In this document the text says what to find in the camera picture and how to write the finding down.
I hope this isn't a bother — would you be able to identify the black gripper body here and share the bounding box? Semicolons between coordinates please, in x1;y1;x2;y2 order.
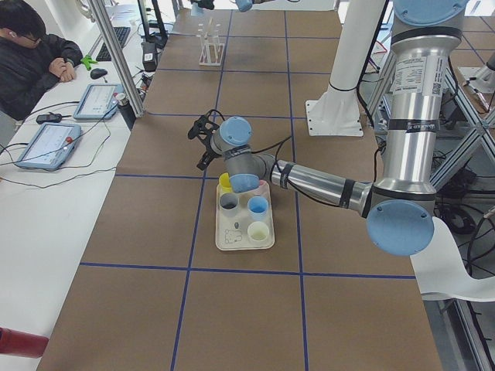
187;114;220;155
190;0;214;10

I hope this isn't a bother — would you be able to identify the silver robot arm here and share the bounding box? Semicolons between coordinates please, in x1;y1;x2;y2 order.
188;1;466;256
189;0;272;12

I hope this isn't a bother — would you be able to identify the yellow plastic cup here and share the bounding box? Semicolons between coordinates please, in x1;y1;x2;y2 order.
218;172;233;193

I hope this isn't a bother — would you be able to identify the grey plastic cup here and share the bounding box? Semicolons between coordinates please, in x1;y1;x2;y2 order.
219;192;239;218

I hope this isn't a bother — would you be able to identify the pink plastic cup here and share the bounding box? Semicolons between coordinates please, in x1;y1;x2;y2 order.
253;180;268;196

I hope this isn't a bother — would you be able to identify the blue plastic cup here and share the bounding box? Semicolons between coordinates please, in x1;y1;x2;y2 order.
247;196;269;221

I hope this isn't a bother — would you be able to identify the pale cream plastic cup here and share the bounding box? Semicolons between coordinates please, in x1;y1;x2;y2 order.
247;221;270;244

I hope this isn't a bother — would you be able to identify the cream plastic tray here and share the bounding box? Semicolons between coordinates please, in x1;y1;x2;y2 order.
215;184;275;251

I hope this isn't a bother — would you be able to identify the black keyboard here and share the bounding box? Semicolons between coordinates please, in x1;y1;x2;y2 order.
94;26;132;63

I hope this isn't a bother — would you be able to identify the far teach pendant tablet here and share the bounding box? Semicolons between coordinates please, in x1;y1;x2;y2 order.
73;83;123;120

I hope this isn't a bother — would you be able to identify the teach pendant tablet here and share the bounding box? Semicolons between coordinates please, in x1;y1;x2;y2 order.
73;83;123;120
15;122;82;171

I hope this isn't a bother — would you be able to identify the black computer mouse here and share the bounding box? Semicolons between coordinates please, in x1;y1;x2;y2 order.
90;68;108;80

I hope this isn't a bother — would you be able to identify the green plastic object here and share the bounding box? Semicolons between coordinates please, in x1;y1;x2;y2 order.
80;54;98;71

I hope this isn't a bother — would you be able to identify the black power adapter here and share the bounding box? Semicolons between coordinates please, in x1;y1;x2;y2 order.
36;113;64;124

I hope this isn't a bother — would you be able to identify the near teach pendant tablet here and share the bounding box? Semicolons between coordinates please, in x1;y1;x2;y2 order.
15;122;82;171

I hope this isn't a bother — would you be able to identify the seated person black jacket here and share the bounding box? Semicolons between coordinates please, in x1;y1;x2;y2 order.
1;1;83;121

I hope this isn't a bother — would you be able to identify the white chair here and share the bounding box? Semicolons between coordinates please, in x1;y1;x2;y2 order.
410;217;494;302

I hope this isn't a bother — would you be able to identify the red fire extinguisher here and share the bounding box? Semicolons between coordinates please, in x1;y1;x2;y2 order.
1;328;49;359

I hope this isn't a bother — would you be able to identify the white wire cup rack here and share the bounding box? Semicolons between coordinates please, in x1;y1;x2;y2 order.
196;18;225;66

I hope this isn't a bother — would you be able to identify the aluminium frame post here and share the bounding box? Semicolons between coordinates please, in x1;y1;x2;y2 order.
88;0;145;117

